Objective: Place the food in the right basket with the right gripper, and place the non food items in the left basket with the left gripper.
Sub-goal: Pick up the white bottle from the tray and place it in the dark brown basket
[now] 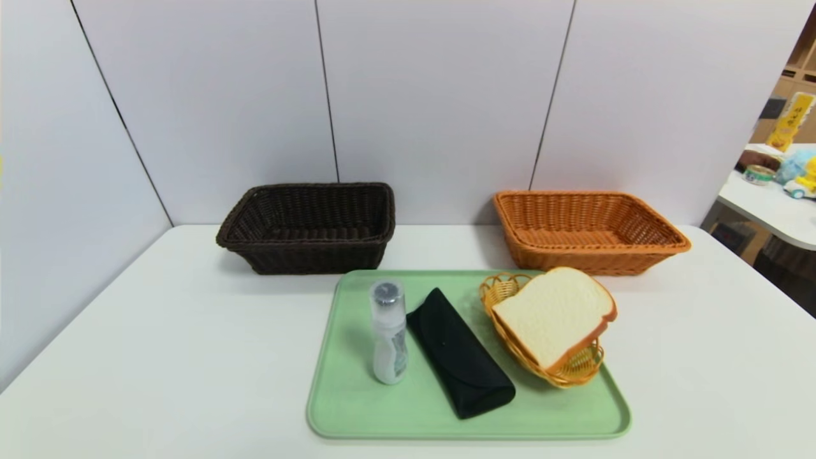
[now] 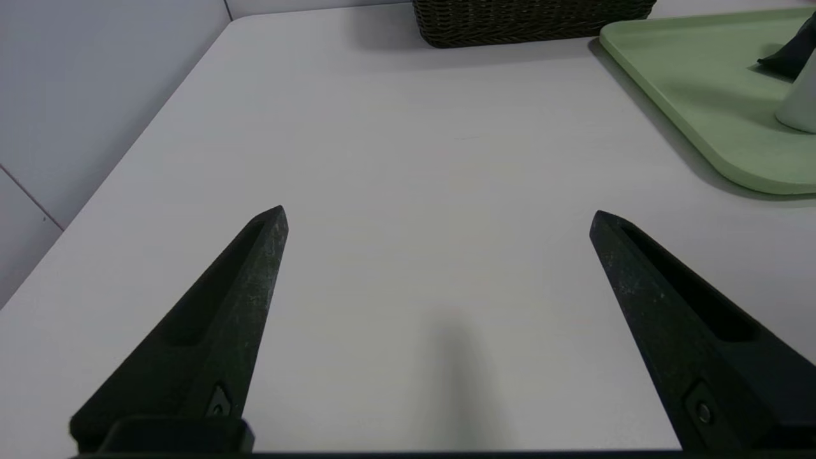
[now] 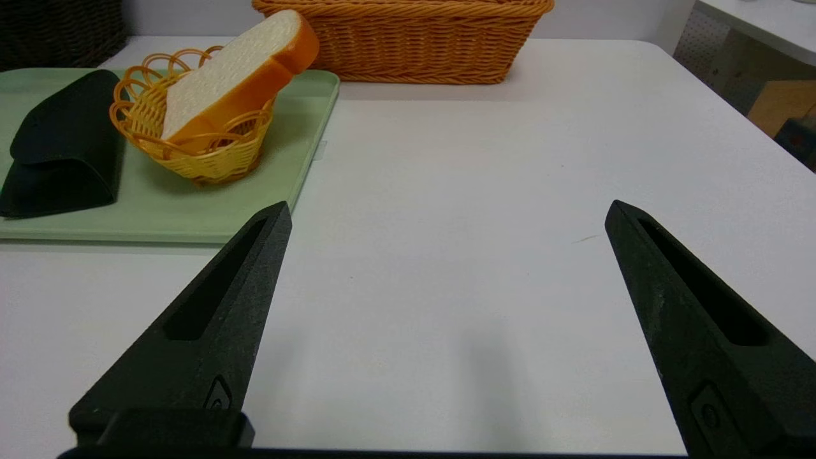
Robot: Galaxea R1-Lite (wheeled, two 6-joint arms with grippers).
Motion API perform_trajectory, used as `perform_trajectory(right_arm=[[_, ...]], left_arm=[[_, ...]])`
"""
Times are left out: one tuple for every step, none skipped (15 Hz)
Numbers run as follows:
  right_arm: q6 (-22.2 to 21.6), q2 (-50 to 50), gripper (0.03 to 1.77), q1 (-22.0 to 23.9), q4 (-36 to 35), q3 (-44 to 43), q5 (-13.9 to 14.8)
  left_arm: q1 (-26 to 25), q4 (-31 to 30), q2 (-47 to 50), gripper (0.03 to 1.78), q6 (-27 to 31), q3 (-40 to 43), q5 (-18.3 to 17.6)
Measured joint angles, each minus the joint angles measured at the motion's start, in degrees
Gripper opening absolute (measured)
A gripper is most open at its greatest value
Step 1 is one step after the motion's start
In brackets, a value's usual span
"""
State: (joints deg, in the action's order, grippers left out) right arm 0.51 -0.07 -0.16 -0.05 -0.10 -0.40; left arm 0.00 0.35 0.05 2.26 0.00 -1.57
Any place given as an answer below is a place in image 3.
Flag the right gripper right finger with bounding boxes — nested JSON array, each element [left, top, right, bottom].
[[605, 200, 816, 459]]

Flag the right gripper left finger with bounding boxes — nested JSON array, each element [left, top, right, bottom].
[[69, 201, 293, 450]]

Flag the black glasses case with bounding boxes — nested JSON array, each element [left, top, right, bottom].
[[0, 70, 127, 219]]

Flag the small yellow wicker basket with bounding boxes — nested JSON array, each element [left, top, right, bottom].
[[110, 46, 276, 186]]

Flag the large dark brown wicker basket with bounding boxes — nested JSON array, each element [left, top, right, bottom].
[[0, 0, 128, 71]]

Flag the large orange wicker basket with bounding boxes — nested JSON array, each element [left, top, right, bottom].
[[252, 0, 555, 85]]

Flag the light green plastic tray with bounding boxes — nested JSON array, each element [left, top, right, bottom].
[[0, 68, 340, 244]]

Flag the dark blue box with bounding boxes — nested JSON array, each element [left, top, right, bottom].
[[775, 118, 816, 171]]

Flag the white bread slice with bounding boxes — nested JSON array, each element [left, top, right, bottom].
[[161, 10, 320, 142]]

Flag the brown cardboard box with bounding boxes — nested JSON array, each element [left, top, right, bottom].
[[747, 80, 816, 138]]

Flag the grey perforated panel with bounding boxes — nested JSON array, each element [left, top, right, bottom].
[[674, 8, 766, 115]]

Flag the white side table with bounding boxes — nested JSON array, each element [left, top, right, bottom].
[[695, 0, 816, 68]]

